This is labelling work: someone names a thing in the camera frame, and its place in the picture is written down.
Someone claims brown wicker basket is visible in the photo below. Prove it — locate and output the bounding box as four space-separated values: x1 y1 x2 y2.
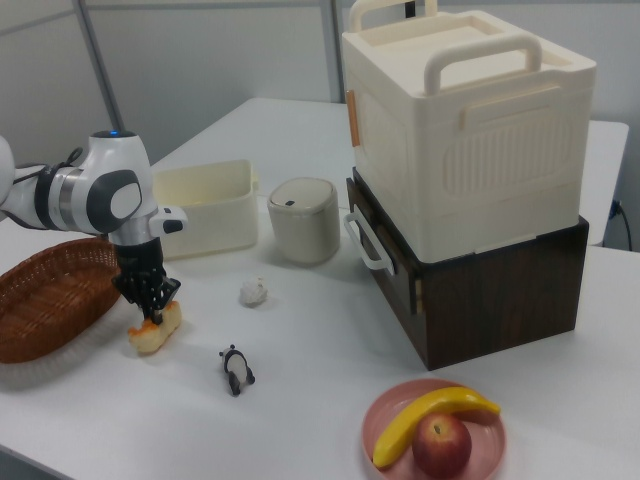
0 237 125 365

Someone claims yellow banana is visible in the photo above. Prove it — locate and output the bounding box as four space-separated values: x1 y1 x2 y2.
372 385 502 470

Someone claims pink plate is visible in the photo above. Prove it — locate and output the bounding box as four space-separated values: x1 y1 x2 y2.
361 378 508 480

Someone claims black wall cable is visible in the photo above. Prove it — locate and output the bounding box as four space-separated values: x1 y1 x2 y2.
610 199 634 250

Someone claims grey partition frame post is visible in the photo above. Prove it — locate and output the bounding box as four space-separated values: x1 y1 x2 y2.
327 0 347 105
73 0 140 151

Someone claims red apple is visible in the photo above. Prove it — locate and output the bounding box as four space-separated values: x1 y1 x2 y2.
410 413 474 478

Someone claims white drawer handle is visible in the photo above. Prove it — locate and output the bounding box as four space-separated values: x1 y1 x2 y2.
342 209 397 276

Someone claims dark wood drawer box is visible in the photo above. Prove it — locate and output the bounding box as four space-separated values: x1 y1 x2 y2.
345 166 591 372

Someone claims cream open plastic bin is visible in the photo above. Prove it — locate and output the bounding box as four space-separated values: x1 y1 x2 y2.
151 158 262 262

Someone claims crumpled white paper ball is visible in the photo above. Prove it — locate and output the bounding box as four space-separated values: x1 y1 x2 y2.
238 273 272 308

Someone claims bread roll with orange topping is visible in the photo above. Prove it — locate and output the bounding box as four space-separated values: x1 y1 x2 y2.
127 300 183 357

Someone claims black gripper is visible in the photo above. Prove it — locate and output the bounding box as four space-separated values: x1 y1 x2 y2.
110 238 182 324

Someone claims small cream lidded trash can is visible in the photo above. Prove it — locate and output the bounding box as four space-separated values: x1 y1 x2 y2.
266 177 343 265

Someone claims cream storage box with handles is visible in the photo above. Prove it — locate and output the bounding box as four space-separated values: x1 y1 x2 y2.
340 0 599 265

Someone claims small panda toy figure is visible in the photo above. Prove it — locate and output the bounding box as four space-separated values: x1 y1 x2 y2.
217 343 258 398

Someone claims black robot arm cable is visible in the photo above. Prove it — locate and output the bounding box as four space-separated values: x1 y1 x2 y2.
11 146 85 185

